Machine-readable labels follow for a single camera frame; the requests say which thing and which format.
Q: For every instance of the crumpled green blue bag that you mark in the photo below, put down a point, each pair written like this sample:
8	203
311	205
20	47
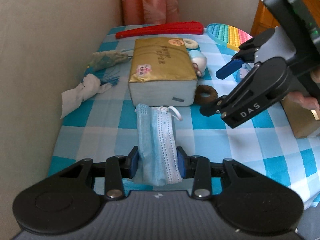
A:
106	59

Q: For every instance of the small blue plush doll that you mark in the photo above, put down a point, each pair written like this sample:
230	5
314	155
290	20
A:
199	62

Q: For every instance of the light blue face mask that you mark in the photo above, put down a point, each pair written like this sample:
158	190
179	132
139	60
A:
157	165

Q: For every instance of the red folded fan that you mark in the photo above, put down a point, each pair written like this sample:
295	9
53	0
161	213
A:
191	27

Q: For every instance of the brown cardboard box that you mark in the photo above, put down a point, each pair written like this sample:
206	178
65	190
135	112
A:
304	123

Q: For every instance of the white knotted cloth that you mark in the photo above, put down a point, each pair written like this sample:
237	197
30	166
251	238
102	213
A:
73	98

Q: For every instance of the pink gold curtain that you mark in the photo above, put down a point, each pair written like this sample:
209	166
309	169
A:
150	11

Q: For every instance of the blue white checkered tablecloth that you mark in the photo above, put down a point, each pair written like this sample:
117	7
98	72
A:
107	125

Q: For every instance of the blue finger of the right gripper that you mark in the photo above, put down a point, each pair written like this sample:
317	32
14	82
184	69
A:
229	68
213	107

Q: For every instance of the gold tissue pack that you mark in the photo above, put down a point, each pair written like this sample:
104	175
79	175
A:
162	73

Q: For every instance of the wooden headboard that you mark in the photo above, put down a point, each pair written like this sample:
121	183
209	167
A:
264	20

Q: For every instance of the person's right hand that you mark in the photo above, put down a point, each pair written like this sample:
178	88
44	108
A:
309	97

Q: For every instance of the brown ring toy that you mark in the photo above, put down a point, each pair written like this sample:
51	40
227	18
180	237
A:
205	94

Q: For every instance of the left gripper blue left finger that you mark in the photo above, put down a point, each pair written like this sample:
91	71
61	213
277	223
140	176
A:
117	168

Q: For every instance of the rainbow pop-it toy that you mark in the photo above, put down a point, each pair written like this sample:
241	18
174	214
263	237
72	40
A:
227	35

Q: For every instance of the cream ring toy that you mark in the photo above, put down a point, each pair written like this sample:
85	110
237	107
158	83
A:
190	44

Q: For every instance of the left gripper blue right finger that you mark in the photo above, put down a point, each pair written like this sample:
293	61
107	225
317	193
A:
198	169

